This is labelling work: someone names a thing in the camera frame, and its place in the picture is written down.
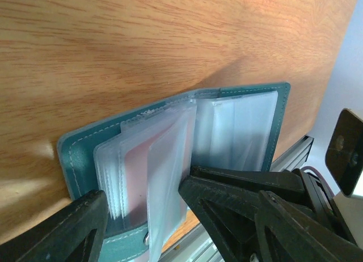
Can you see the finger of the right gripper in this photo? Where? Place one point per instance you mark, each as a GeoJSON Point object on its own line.
{"type": "Point", "coordinates": [228, 215]}

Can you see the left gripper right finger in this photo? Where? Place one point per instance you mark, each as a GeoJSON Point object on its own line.
{"type": "Point", "coordinates": [280, 225]}

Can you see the aluminium front rail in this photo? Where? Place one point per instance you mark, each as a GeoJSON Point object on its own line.
{"type": "Point", "coordinates": [197, 245]}

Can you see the teal leather card holder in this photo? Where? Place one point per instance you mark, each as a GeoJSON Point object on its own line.
{"type": "Point", "coordinates": [234, 128]}

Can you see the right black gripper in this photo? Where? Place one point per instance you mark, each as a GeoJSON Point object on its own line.
{"type": "Point", "coordinates": [323, 196]}

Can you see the red card in holder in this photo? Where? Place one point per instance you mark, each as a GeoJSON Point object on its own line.
{"type": "Point", "coordinates": [136, 180]}

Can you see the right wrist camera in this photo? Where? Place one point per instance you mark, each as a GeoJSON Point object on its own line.
{"type": "Point", "coordinates": [344, 153]}

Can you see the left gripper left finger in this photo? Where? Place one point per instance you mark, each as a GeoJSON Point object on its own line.
{"type": "Point", "coordinates": [75, 233]}

